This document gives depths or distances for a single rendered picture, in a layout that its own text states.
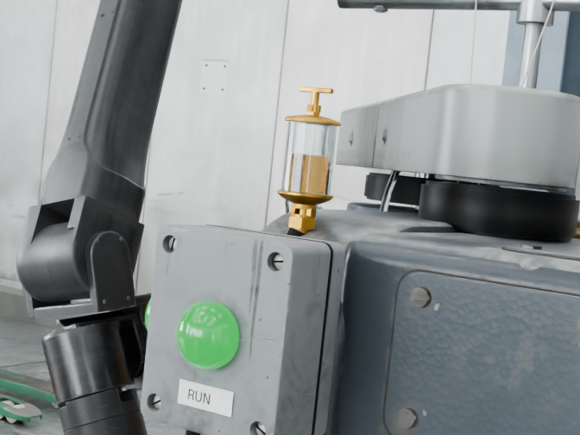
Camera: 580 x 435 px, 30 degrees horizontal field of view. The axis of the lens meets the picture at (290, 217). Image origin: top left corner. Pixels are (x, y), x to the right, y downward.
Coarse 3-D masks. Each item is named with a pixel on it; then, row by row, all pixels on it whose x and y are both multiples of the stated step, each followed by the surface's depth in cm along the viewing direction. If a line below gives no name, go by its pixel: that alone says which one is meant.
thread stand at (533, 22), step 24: (360, 0) 88; (384, 0) 87; (408, 0) 85; (432, 0) 84; (456, 0) 83; (480, 0) 82; (504, 0) 81; (528, 0) 80; (552, 0) 79; (576, 0) 78; (528, 24) 81; (552, 24) 80; (528, 48) 80; (528, 72) 80
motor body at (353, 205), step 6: (348, 204) 101; (354, 204) 99; (360, 204) 100; (366, 204) 102; (372, 204) 104; (378, 204) 106; (354, 210) 99; (360, 210) 98; (366, 210) 97; (372, 210) 96; (378, 210) 96; (390, 210) 95; (396, 210) 95; (402, 210) 96; (408, 210) 97; (414, 210) 98
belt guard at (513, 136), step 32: (416, 96) 68; (448, 96) 60; (480, 96) 58; (512, 96) 58; (544, 96) 58; (576, 96) 60; (352, 128) 93; (384, 128) 77; (416, 128) 67; (448, 128) 60; (480, 128) 58; (512, 128) 58; (544, 128) 58; (576, 128) 59; (352, 160) 91; (384, 160) 76; (416, 160) 66; (448, 160) 60; (480, 160) 58; (512, 160) 58; (544, 160) 58; (576, 160) 60
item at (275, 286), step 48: (192, 240) 48; (240, 240) 47; (288, 240) 47; (192, 288) 48; (240, 288) 47; (288, 288) 46; (336, 288) 49; (240, 336) 47; (288, 336) 46; (336, 336) 49; (144, 384) 50; (240, 384) 47; (288, 384) 46; (240, 432) 47; (288, 432) 47
